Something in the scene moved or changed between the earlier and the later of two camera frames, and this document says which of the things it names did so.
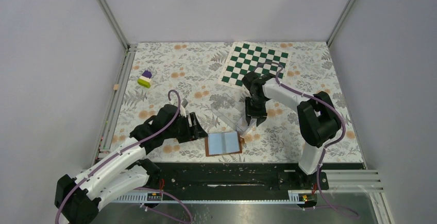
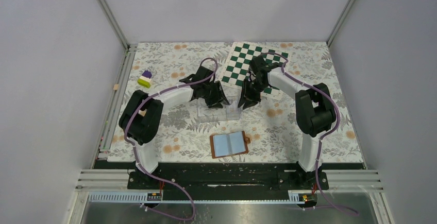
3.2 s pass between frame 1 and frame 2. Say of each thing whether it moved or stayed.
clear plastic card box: moved
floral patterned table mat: stayed
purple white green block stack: stayed
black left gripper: moved
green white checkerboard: stayed
